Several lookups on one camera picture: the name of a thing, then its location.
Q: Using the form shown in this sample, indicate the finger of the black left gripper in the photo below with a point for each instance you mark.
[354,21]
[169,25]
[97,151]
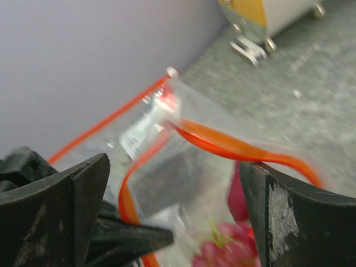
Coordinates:
[116,243]

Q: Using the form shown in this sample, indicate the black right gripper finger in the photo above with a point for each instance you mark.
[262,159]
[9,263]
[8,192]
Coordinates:
[296,223]

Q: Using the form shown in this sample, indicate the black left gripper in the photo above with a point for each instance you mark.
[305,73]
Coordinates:
[48,216]

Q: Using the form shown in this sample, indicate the pink grape bunch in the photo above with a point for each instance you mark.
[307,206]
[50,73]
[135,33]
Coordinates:
[227,245]

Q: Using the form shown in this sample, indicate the clear orange-zip bag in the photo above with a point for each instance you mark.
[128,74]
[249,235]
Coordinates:
[104,136]
[183,153]

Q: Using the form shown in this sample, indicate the round pastel drawer cabinet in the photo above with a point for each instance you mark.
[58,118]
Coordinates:
[260,20]

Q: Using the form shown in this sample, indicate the white bracket block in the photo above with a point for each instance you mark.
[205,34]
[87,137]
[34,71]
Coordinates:
[249,51]

